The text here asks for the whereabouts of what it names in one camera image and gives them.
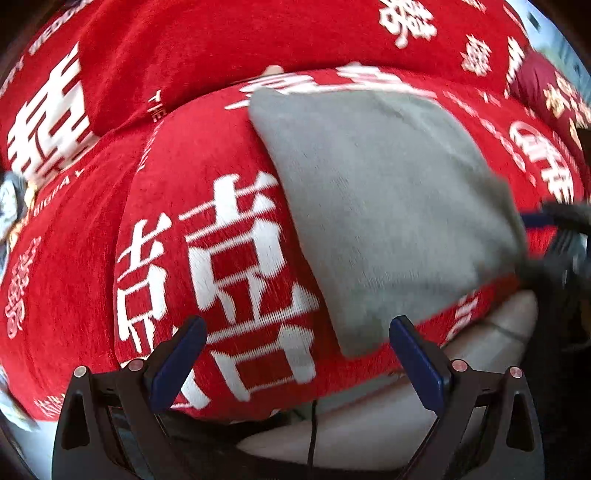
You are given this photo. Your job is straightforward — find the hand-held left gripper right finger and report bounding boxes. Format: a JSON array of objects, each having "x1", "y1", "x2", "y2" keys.
[{"x1": 389, "y1": 316, "x2": 543, "y2": 480}]

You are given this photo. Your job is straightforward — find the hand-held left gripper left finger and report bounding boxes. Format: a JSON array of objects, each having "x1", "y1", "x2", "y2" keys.
[{"x1": 52, "y1": 316, "x2": 208, "y2": 480}]

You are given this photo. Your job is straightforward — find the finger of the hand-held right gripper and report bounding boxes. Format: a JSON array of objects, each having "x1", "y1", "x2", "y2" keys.
[
  {"x1": 516, "y1": 256, "x2": 573, "y2": 291},
  {"x1": 522, "y1": 200, "x2": 591, "y2": 232}
]

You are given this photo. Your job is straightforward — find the grey small garment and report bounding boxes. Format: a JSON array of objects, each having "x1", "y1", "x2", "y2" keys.
[{"x1": 248, "y1": 88, "x2": 529, "y2": 358}]

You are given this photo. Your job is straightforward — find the white sofa base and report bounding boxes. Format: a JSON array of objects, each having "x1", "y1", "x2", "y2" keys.
[{"x1": 235, "y1": 291, "x2": 540, "y2": 462}]

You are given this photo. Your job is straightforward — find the maroon printed pillow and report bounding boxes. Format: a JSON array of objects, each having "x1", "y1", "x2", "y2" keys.
[{"x1": 508, "y1": 48, "x2": 591, "y2": 153}]

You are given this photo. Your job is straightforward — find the red printed sofa cover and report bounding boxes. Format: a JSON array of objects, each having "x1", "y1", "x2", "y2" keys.
[{"x1": 0, "y1": 0, "x2": 591, "y2": 423}]

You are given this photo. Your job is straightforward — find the blue grey patterned cloth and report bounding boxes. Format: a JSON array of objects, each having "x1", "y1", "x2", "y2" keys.
[{"x1": 0, "y1": 171, "x2": 32, "y2": 245}]

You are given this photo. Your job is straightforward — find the black cable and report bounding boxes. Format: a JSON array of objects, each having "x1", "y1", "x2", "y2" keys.
[{"x1": 307, "y1": 399, "x2": 320, "y2": 468}]

